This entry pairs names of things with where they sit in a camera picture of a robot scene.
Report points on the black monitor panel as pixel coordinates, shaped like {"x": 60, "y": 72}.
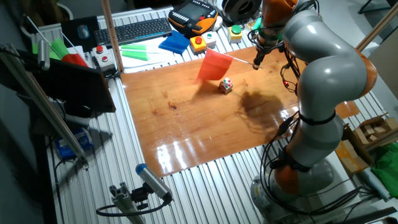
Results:
{"x": 77, "y": 87}

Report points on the blue flag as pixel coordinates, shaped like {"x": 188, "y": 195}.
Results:
{"x": 174, "y": 43}

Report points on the aluminium profile stub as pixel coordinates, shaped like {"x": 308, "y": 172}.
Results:
{"x": 124, "y": 202}

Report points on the green flange adapter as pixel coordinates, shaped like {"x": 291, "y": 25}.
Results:
{"x": 258, "y": 25}

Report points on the yellow box green button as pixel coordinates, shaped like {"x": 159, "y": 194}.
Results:
{"x": 235, "y": 34}

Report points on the black filament spool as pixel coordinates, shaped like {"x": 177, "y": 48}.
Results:
{"x": 236, "y": 9}

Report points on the white box green button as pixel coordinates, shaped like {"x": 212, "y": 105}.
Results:
{"x": 210, "y": 40}

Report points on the cream cardboard box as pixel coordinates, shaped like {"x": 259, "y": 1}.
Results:
{"x": 250, "y": 26}

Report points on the grey box two red buttons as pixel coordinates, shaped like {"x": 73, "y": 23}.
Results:
{"x": 104, "y": 60}

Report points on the white multicolour puzzle cube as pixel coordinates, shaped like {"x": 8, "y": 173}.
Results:
{"x": 226, "y": 85}

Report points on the light green flag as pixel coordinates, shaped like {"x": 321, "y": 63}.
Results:
{"x": 54, "y": 54}

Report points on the glossy wooden board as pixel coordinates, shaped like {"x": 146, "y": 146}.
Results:
{"x": 174, "y": 137}

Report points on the green cloth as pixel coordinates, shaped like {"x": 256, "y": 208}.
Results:
{"x": 387, "y": 168}

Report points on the black keyboard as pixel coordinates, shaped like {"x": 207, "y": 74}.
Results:
{"x": 133, "y": 31}

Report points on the black metal bar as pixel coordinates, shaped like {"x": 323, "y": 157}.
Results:
{"x": 367, "y": 216}

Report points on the white plastic tube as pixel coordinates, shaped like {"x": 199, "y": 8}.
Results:
{"x": 374, "y": 183}

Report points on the green red folded flag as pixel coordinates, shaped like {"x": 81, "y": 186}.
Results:
{"x": 74, "y": 59}

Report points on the silver camera blue end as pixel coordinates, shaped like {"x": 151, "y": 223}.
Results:
{"x": 152, "y": 182}

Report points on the grey computer mouse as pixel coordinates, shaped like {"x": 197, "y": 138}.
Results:
{"x": 83, "y": 31}

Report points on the black orange teach pendant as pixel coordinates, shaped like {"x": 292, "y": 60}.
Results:
{"x": 192, "y": 12}

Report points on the small wooden block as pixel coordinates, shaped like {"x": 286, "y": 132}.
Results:
{"x": 372, "y": 137}
{"x": 369, "y": 129}
{"x": 380, "y": 129}

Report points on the black mouse pad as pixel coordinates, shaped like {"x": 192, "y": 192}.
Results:
{"x": 68, "y": 34}

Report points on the orange box red button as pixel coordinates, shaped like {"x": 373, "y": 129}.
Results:
{"x": 198, "y": 45}

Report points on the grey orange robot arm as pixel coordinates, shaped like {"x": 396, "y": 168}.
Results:
{"x": 332, "y": 77}

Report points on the white oval object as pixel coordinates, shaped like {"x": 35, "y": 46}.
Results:
{"x": 218, "y": 23}

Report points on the long aluminium bar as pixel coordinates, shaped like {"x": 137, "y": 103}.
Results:
{"x": 46, "y": 105}

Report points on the yellow taped cardboard box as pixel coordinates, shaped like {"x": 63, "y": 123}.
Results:
{"x": 349, "y": 158}

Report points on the red paper flag white stick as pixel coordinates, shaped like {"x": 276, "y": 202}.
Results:
{"x": 214, "y": 67}

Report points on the white paper sheet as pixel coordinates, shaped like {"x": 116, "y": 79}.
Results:
{"x": 161, "y": 60}

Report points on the open cardboard box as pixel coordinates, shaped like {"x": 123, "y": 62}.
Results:
{"x": 373, "y": 120}

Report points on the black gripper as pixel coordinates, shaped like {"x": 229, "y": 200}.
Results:
{"x": 264, "y": 46}

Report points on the green paper flag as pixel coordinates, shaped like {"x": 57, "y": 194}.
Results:
{"x": 133, "y": 47}
{"x": 135, "y": 55}

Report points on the wooden post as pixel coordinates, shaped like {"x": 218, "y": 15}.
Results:
{"x": 377, "y": 28}
{"x": 110, "y": 31}

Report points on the blue packet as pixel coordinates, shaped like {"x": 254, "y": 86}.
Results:
{"x": 66, "y": 149}

